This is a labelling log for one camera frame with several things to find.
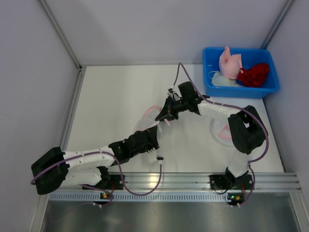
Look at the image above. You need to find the pink-trimmed mesh laundry bag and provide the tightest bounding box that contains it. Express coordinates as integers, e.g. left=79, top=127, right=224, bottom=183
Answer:
left=134, top=105, right=171, bottom=142

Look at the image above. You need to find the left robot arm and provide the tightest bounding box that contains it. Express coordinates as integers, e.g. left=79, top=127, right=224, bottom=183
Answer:
left=31, top=126, right=159, bottom=195

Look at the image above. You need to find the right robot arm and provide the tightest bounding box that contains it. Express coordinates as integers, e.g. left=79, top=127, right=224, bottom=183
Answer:
left=155, top=82, right=268, bottom=178

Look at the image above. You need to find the white bra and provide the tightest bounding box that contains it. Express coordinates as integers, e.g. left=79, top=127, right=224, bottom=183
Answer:
left=208, top=71, right=241, bottom=87

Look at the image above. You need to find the pink bra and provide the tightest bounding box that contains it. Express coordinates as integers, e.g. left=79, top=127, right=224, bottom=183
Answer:
left=219, top=46, right=243, bottom=80

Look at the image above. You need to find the red bra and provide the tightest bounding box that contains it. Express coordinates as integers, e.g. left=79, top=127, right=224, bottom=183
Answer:
left=237, top=63, right=269, bottom=87

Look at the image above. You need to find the blue plastic bin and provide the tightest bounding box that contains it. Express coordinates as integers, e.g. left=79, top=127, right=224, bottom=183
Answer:
left=203, top=47, right=280, bottom=99

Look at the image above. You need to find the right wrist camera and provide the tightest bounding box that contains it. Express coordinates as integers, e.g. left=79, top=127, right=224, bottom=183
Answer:
left=168, top=85, right=180, bottom=101

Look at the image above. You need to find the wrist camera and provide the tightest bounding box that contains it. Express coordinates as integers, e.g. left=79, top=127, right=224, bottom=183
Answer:
left=148, top=152, right=164, bottom=165
left=168, top=85, right=180, bottom=101

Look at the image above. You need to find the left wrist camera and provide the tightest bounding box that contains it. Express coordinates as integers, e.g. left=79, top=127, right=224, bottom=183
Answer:
left=148, top=152, right=164, bottom=165

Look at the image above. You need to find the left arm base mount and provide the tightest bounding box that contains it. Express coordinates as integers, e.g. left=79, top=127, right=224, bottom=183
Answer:
left=93, top=174, right=124, bottom=190

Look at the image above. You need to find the slotted cable duct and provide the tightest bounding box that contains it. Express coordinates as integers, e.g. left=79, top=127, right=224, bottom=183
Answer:
left=49, top=191, right=242, bottom=203

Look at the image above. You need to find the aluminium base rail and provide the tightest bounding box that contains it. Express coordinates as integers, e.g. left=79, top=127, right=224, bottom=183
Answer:
left=57, top=172, right=301, bottom=193

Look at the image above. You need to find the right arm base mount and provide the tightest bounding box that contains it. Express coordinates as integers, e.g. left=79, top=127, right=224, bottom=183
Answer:
left=210, top=174, right=253, bottom=191

